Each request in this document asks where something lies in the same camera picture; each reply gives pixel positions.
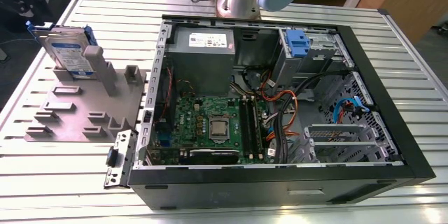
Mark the black graphics card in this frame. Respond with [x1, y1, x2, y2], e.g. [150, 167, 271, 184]
[178, 148, 242, 166]

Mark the black RAM slot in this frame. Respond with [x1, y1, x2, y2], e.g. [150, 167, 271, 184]
[243, 97, 255, 159]
[251, 97, 264, 158]

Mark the silver drive cage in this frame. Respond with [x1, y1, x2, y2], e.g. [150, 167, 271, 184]
[271, 27, 351, 91]

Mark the red black twisted wire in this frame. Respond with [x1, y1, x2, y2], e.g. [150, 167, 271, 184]
[162, 65, 175, 120]

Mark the blue drive latch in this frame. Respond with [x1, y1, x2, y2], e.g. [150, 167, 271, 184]
[286, 29, 311, 58]

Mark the silver slot bracket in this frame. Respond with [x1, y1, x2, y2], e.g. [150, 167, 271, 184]
[104, 129, 139, 189]

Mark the hard disk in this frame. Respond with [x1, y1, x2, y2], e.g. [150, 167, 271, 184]
[24, 20, 99, 79]

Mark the silver disk bay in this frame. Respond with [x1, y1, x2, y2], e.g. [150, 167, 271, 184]
[303, 124, 394, 163]

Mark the black blue video port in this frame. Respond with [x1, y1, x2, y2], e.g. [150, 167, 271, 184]
[106, 147, 119, 167]

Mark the blue wire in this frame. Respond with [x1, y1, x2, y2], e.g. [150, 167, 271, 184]
[332, 97, 371, 125]

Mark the silver CPU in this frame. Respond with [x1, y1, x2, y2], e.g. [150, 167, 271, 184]
[212, 120, 228, 137]

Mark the orange wire bundle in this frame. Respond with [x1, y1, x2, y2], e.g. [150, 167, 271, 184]
[260, 90, 299, 141]

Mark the grey power supply unit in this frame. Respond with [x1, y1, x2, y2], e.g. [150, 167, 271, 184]
[164, 27, 236, 98]

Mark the CPU socket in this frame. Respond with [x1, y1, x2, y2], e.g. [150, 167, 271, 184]
[207, 113, 235, 143]

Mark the green motherboard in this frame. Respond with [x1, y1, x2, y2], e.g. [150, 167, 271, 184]
[148, 95, 278, 166]

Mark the grey parts rack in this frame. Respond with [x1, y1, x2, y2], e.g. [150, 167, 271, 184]
[23, 45, 148, 143]

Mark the thick black cable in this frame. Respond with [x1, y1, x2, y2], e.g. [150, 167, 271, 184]
[275, 70, 351, 163]

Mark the black PC case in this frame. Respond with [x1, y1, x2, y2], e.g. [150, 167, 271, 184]
[128, 14, 438, 210]

